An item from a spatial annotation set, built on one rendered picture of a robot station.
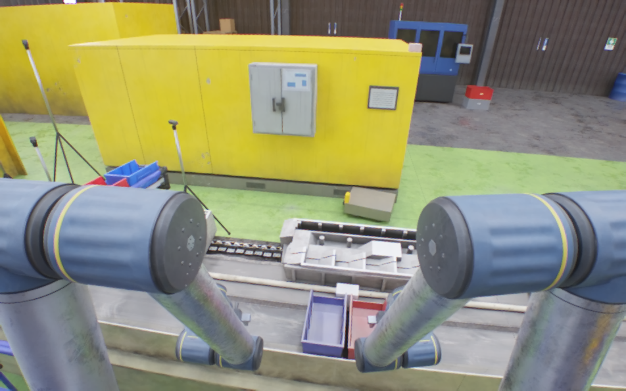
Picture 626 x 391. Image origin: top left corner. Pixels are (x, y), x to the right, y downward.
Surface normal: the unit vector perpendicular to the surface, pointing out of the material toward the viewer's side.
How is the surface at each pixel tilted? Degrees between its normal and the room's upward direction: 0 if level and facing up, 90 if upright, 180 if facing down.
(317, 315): 0
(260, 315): 0
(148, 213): 23
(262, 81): 90
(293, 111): 90
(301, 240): 10
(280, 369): 89
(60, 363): 83
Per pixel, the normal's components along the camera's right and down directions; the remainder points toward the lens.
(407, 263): 0.00, -0.77
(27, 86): -0.14, 0.50
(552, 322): -0.88, 0.16
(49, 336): 0.59, 0.30
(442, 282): -0.98, 0.14
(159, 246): 0.60, -0.06
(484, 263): 0.10, 0.16
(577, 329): -0.59, 0.28
